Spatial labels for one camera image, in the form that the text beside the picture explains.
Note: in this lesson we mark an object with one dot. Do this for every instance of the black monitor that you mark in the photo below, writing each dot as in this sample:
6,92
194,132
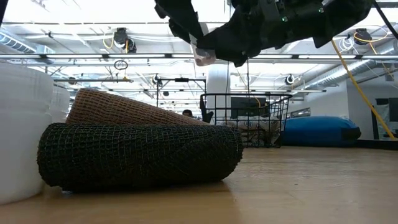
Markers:
248,107

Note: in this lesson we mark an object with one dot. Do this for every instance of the black aluminium table frame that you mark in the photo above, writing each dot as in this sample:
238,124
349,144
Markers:
379,145

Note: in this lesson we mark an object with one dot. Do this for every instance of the grey patterned cloth pack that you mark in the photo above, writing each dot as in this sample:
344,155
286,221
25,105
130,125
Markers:
248,130

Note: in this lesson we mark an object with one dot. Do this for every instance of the black gantry frame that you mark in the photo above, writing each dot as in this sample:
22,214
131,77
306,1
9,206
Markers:
182,80

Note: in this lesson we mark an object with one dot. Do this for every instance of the background black robot arm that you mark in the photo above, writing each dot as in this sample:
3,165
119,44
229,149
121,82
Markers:
207,117

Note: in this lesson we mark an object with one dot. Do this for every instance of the white round jar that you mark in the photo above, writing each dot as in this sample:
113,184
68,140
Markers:
21,124

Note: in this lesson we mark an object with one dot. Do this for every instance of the small clear bottle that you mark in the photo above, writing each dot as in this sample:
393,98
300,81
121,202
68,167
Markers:
205,57

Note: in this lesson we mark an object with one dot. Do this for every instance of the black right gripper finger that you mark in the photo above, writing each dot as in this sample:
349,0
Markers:
236,40
183,18

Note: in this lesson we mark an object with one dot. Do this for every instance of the silver ventilation duct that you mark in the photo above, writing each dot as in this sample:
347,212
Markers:
342,74

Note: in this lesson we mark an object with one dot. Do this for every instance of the person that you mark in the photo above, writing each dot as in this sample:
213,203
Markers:
187,112

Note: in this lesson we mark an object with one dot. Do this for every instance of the black bandage roll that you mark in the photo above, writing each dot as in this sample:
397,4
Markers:
140,157

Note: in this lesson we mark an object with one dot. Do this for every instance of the long ceiling light bar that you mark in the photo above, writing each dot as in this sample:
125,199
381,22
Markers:
140,56

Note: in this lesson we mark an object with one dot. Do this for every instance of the blue zip pouch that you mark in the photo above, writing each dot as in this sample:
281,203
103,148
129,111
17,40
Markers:
320,130

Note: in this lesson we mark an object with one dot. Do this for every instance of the tan bandage roll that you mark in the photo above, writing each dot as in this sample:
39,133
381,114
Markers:
105,105

